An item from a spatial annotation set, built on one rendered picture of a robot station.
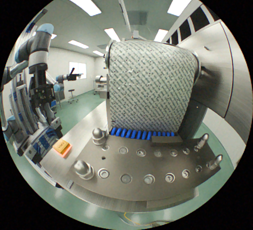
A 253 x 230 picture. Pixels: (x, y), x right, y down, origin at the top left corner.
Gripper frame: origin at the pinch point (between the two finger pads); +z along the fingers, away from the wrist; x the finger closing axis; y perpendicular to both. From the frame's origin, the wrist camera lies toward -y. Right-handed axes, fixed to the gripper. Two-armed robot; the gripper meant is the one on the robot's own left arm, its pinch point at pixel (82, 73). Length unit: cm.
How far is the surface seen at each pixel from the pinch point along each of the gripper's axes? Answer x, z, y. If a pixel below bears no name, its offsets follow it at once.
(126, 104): 84, 18, 0
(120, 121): 84, 17, 6
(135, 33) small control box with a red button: 30, 51, -48
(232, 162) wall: 284, 204, 77
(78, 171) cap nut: 96, 4, 4
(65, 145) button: 79, -8, 21
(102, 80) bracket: 71, 14, -4
